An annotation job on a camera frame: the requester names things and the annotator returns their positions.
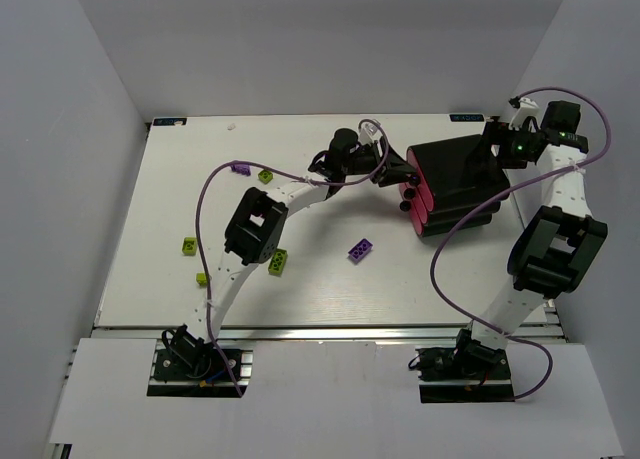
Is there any pink drawer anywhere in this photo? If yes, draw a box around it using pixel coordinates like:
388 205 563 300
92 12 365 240
399 183 428 223
406 147 435 210
409 202 428 237

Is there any pink top drawer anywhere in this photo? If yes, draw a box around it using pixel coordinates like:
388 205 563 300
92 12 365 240
406 147 435 210

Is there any black drawer cabinet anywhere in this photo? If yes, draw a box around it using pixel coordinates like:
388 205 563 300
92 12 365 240
399 134 510 237

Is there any purple two-by-two-long lego brick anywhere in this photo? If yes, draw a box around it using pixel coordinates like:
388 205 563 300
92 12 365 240
347 238 373 264

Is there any purple arch lego brick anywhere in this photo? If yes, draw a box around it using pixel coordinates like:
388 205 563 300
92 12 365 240
230 163 251 176

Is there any lime long lego brick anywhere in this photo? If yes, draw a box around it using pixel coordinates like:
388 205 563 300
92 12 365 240
268 249 288 277

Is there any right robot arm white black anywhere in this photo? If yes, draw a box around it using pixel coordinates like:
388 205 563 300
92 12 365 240
457 98 608 359

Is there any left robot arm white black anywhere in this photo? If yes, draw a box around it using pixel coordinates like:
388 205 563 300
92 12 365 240
194 119 421 350

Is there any pink bottom drawer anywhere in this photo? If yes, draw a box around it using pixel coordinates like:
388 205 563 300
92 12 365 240
409 202 428 237

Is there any right blue corner label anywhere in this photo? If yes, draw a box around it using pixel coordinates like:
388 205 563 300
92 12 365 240
449 113 485 122

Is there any lime square lego top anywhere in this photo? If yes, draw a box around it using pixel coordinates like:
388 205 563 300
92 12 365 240
258 170 273 184

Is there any lime square lego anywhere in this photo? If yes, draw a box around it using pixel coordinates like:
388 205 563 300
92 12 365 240
258 170 273 184
196 272 208 287

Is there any lime square lego bottom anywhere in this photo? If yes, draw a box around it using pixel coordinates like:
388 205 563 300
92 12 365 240
196 272 208 287

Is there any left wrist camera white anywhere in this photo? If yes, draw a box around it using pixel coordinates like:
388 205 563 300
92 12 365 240
358 119 382 145

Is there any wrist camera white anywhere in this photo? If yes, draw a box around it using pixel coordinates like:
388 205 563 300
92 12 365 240
358 119 382 145
508 96 539 129

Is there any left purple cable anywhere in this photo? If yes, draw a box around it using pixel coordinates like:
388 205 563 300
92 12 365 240
195 118 390 398

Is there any purple cable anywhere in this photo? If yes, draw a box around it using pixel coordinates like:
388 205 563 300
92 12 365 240
429 86 612 401
195 118 390 398

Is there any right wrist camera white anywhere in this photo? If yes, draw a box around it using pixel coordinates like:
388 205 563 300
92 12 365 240
508 96 539 129

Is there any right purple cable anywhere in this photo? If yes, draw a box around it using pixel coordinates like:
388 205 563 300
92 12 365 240
429 86 612 401

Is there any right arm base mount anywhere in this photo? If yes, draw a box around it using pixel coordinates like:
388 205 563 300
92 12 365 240
408 329 514 404

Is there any aluminium table rail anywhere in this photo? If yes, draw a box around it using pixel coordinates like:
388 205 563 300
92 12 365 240
91 324 565 341

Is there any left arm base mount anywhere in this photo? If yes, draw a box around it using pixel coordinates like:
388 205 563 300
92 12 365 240
147 325 248 399

